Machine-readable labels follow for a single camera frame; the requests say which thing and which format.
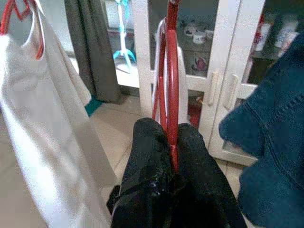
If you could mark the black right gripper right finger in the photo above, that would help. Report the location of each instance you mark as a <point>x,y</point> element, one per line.
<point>199,178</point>

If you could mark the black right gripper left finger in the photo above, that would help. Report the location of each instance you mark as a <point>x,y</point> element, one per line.
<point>147,166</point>

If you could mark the blue denim garment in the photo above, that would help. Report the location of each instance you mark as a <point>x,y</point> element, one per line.
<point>273,142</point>

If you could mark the white shirt with black print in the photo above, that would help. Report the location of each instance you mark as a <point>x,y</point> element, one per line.
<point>35,118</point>

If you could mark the turquoise white floor stand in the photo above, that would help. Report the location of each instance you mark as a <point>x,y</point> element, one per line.
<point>128,57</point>

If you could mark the red plastic clothes hanger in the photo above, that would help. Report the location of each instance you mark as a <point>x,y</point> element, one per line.
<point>4,25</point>
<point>171,71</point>

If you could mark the white glass-door cabinet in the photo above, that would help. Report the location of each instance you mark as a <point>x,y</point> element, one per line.
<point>228,35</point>

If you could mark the teal floor mat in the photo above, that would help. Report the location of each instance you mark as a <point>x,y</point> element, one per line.
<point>93,107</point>

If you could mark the grey curtain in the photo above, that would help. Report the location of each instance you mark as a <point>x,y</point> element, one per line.
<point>95,47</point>

